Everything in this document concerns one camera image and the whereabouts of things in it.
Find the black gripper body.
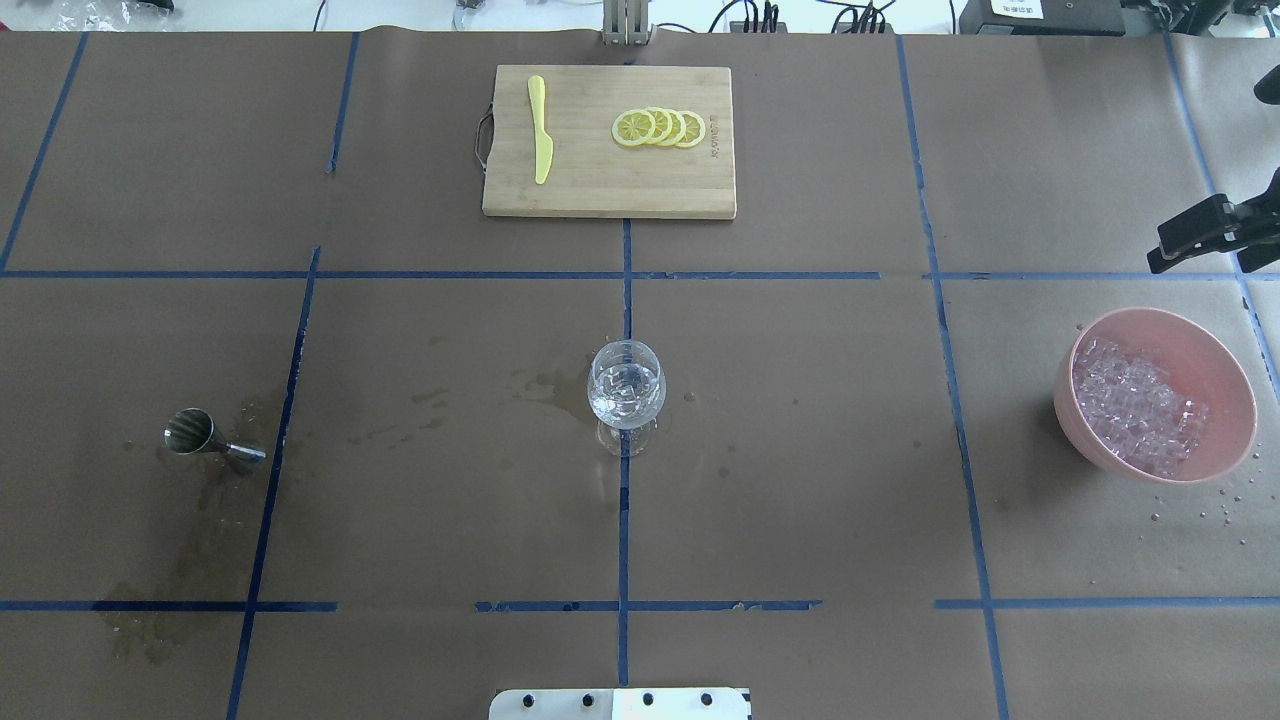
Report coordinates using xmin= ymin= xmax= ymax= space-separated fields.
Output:
xmin=1238 ymin=170 xmax=1280 ymax=247

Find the lemon slice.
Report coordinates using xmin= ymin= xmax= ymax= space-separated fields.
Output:
xmin=659 ymin=109 xmax=687 ymax=147
xmin=675 ymin=110 xmax=707 ymax=149
xmin=611 ymin=109 xmax=658 ymax=147
xmin=644 ymin=106 xmax=668 ymax=146

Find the pile of ice cubes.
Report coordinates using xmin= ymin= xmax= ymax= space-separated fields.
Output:
xmin=1071 ymin=336 xmax=1211 ymax=480

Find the bamboo cutting board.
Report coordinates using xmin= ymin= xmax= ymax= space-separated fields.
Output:
xmin=483 ymin=64 xmax=739 ymax=222

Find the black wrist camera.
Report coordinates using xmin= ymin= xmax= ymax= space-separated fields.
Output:
xmin=1252 ymin=65 xmax=1280 ymax=106

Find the black computer box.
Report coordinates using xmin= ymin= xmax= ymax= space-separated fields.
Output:
xmin=957 ymin=1 xmax=1125 ymax=37

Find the clear wine glass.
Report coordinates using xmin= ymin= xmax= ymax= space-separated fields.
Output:
xmin=586 ymin=340 xmax=668 ymax=457

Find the black power strip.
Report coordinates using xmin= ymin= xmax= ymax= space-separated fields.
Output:
xmin=719 ymin=1 xmax=788 ymax=35

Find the steel jigger measuring cup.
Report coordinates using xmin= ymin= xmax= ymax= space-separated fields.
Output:
xmin=163 ymin=407 xmax=268 ymax=475

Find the clear plastic bag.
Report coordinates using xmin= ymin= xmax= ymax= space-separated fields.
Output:
xmin=49 ymin=1 xmax=166 ymax=32

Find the pink bowl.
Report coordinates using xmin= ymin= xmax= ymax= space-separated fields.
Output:
xmin=1053 ymin=307 xmax=1258 ymax=484

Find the aluminium frame post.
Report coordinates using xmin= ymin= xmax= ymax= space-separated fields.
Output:
xmin=602 ymin=0 xmax=653 ymax=47

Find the yellow plastic knife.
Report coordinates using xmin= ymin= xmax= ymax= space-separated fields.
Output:
xmin=527 ymin=76 xmax=556 ymax=184

